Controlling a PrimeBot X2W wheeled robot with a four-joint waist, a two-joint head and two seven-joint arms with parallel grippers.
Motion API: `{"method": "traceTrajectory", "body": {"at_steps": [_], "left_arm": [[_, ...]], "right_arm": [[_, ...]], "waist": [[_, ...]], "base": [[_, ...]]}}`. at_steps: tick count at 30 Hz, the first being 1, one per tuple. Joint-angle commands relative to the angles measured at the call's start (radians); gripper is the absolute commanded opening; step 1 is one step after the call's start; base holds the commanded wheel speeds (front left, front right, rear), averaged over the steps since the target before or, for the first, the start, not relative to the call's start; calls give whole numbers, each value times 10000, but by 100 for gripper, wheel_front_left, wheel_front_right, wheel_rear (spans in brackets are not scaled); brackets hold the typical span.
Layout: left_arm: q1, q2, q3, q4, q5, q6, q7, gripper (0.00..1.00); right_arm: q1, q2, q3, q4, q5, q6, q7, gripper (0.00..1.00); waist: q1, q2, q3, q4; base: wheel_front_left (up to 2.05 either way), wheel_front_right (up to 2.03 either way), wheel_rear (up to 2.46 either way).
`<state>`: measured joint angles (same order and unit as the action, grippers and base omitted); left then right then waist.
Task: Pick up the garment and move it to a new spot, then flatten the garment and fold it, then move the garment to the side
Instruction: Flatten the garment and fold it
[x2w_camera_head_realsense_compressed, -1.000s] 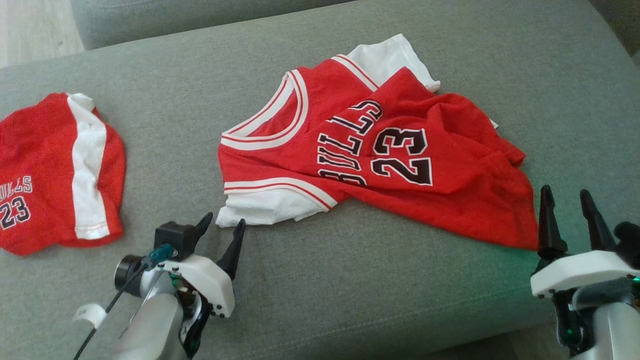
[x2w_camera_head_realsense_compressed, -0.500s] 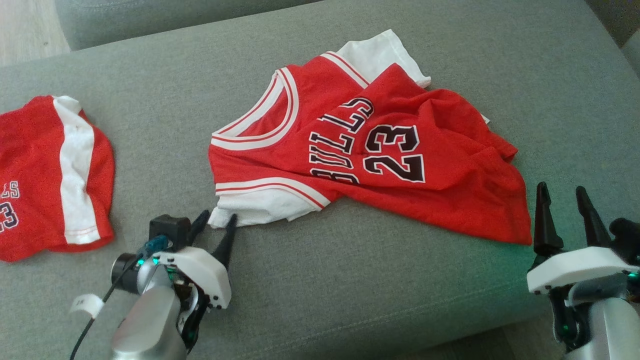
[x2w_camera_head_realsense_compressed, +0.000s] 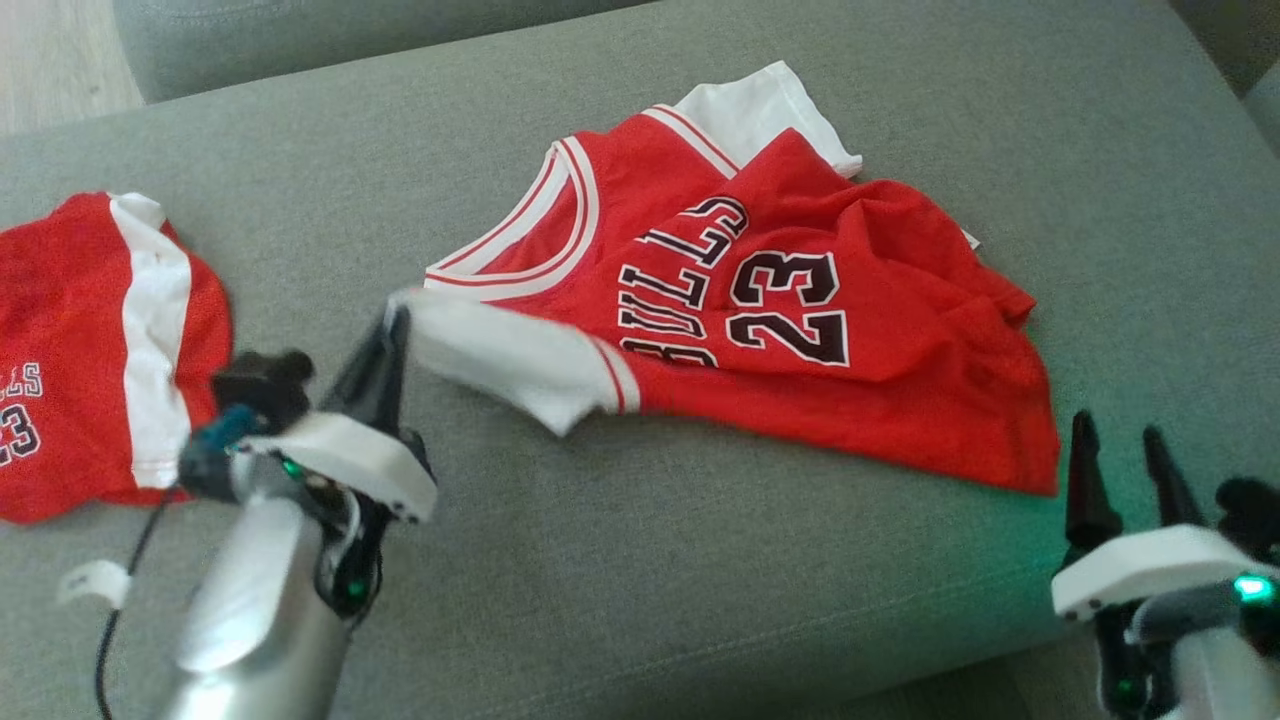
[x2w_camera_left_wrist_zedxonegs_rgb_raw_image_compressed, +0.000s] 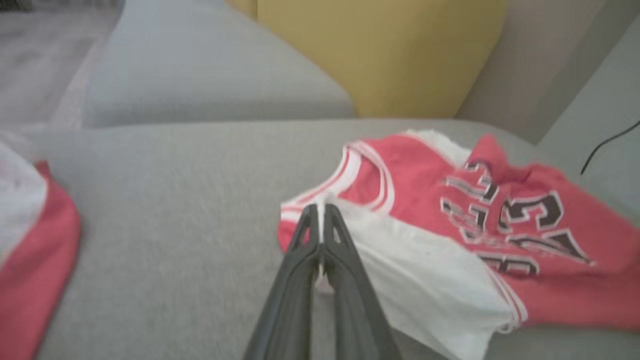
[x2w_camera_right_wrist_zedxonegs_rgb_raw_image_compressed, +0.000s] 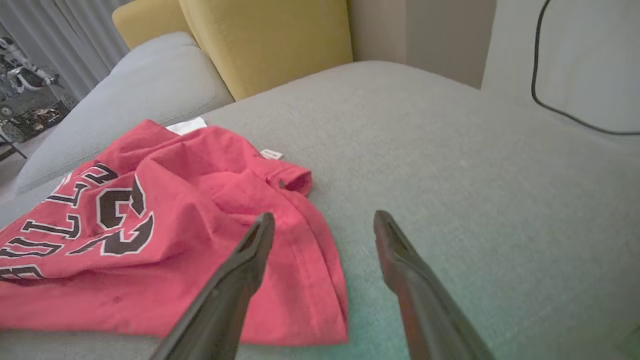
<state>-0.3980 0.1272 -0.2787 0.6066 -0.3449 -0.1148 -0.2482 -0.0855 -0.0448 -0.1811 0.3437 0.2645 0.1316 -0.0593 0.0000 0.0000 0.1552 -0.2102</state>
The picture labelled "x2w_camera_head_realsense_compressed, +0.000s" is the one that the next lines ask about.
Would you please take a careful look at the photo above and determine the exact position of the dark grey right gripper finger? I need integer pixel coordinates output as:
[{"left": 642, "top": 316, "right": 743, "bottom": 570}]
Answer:
[
  {"left": 1063, "top": 410, "right": 1126, "bottom": 576},
  {"left": 1142, "top": 426, "right": 1208, "bottom": 533}
]

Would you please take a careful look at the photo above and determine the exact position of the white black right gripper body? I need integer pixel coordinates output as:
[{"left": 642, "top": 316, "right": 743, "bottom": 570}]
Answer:
[{"left": 1050, "top": 524, "right": 1280, "bottom": 623}]

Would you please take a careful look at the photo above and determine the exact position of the red Bulls basketball jersey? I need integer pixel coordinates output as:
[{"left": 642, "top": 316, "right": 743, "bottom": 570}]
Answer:
[{"left": 385, "top": 60, "right": 1063, "bottom": 498}]

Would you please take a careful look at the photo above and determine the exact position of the white cable label tag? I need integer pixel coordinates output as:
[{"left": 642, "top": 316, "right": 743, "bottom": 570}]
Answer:
[{"left": 57, "top": 560, "right": 133, "bottom": 611}]

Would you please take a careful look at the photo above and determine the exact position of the teal cable connector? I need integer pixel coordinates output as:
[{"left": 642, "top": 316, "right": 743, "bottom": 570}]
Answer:
[{"left": 178, "top": 403, "right": 263, "bottom": 501}]

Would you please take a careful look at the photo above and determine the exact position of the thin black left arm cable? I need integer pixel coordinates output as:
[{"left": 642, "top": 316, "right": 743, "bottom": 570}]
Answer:
[{"left": 93, "top": 495, "right": 171, "bottom": 720}]

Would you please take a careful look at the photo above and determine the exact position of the red basketball shorts white stripe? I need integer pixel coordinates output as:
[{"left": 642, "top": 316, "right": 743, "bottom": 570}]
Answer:
[{"left": 0, "top": 190, "right": 234, "bottom": 526}]

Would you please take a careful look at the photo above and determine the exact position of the grey fabric sofa cushion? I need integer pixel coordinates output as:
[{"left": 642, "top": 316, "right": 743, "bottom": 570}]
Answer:
[
  {"left": 1240, "top": 60, "right": 1280, "bottom": 161},
  {"left": 110, "top": 0, "right": 661, "bottom": 104}
]

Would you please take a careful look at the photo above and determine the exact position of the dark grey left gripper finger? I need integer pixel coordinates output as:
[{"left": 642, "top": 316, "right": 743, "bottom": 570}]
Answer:
[
  {"left": 323, "top": 318, "right": 395, "bottom": 421},
  {"left": 353, "top": 306, "right": 413, "bottom": 433}
]

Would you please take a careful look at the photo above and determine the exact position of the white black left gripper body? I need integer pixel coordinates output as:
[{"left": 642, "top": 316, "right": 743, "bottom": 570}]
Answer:
[{"left": 240, "top": 412, "right": 439, "bottom": 524}]

